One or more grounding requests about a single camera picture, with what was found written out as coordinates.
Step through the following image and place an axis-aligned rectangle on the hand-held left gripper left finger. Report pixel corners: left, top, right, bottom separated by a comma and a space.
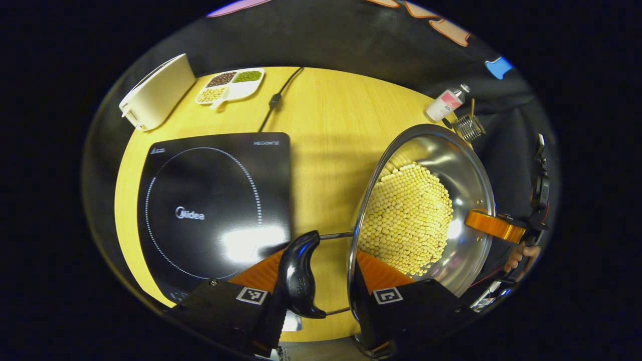
165, 249, 290, 358

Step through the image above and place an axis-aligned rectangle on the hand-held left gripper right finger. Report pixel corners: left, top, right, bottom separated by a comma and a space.
350, 249, 478, 356

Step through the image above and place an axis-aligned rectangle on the stainless steel pot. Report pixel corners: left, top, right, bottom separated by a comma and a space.
276, 124, 496, 321

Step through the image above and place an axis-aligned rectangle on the black induction cooktop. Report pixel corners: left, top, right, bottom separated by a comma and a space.
137, 132, 292, 304

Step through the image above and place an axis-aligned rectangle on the pile of yellow soybeans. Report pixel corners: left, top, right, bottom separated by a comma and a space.
357, 161, 454, 277

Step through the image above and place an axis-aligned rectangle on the glass cup with stick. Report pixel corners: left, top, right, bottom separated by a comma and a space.
454, 99, 486, 142

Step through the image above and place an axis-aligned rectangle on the clear bottle with pink label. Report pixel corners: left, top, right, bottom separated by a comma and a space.
425, 84, 470, 122

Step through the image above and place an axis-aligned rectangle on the white toaster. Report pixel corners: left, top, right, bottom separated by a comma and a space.
119, 54, 196, 132

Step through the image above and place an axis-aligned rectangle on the white divided bean dish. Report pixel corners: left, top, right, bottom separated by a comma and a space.
196, 68, 265, 109

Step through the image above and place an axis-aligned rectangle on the black backdrop cloth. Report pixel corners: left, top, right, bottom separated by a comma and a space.
83, 0, 561, 281

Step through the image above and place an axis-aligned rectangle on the black power cable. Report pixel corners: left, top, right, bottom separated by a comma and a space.
258, 67, 305, 133

